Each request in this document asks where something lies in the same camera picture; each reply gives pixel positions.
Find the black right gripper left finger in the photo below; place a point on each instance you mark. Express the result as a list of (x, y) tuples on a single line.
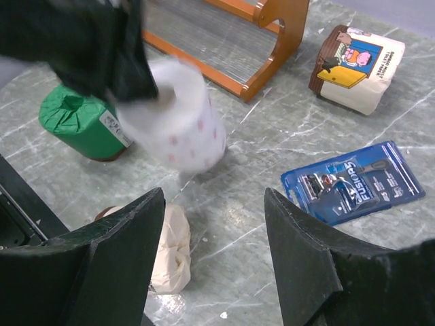
[(96, 275)]

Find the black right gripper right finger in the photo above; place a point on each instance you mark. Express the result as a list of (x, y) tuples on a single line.
[(326, 277)]

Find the cream wrapped roll front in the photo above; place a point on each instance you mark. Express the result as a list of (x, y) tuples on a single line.
[(171, 271)]

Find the white dotted roll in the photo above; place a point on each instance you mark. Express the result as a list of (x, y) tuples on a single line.
[(180, 128)]

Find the blue razor blister pack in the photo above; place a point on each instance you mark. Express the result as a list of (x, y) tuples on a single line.
[(352, 185)]

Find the cartoon wrapped roll back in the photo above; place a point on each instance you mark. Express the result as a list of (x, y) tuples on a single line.
[(354, 68)]

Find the green roll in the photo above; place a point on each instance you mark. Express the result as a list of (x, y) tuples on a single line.
[(86, 124)]

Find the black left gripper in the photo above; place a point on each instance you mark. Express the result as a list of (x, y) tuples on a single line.
[(94, 47)]

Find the orange wooden shelf rack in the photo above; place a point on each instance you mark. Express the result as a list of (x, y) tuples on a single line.
[(238, 45)]

